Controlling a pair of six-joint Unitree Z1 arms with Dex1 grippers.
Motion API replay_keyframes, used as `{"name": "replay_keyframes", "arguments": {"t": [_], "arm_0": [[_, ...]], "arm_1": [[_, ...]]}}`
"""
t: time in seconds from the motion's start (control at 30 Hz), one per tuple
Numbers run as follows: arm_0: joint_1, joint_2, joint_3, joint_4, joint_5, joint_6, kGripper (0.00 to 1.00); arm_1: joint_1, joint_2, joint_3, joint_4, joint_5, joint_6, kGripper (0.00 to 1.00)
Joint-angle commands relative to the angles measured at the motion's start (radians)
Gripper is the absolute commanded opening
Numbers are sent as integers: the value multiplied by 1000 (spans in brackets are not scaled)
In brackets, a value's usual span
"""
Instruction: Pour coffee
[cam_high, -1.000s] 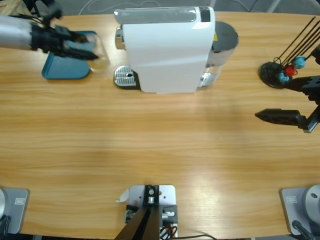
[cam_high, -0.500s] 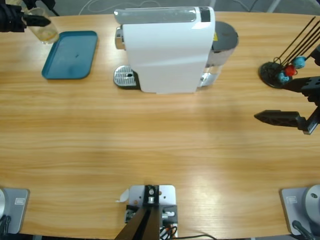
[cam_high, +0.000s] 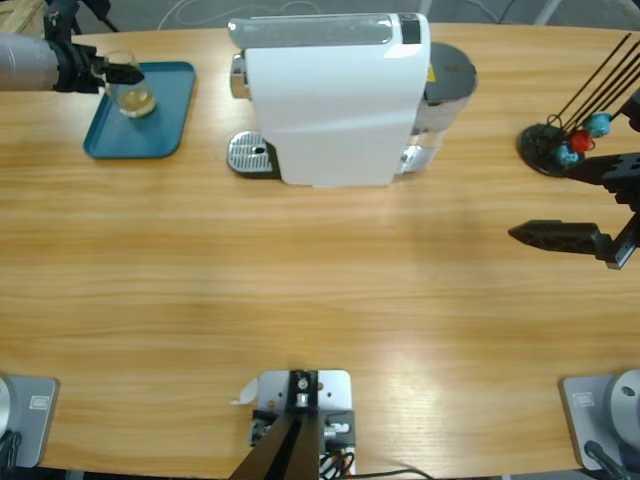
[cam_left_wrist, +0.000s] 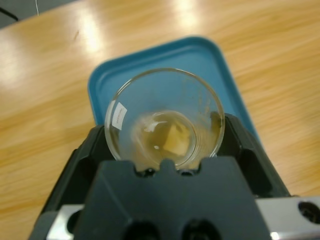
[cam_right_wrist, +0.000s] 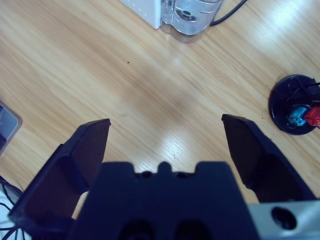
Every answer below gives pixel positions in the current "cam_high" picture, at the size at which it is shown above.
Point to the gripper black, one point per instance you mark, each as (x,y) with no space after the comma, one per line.
(70,70)
(630,235)

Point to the clear drinking glass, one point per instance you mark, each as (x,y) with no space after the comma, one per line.
(135,100)

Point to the white capsule coffee machine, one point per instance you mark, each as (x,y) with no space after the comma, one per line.
(325,100)

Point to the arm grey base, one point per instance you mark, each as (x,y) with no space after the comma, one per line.
(35,420)
(615,410)

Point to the teal coffee capsule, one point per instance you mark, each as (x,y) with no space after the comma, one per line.
(569,155)
(597,125)

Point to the red coffee capsule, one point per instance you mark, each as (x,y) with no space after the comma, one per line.
(581,141)

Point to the black folding chair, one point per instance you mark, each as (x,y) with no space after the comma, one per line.
(102,12)

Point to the black capsule holder with rods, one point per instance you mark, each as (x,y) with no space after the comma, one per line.
(540,145)

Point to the teal plastic tray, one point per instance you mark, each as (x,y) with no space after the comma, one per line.
(150,135)

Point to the large wooden crate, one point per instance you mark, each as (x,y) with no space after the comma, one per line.
(20,15)

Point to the chrome slotted drip tray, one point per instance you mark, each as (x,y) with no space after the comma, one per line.
(250,150)

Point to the water tank with dark lid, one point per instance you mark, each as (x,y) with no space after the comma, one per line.
(450,65)

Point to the white paper tab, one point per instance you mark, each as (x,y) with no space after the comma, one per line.
(247,392)

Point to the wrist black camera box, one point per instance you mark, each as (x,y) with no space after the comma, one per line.
(632,112)
(60,20)

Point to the white mount plate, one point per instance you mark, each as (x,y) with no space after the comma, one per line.
(332,385)

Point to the black clamp bracket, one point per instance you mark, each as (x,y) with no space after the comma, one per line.
(345,417)

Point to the black camera post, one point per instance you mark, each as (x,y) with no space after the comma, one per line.
(285,450)

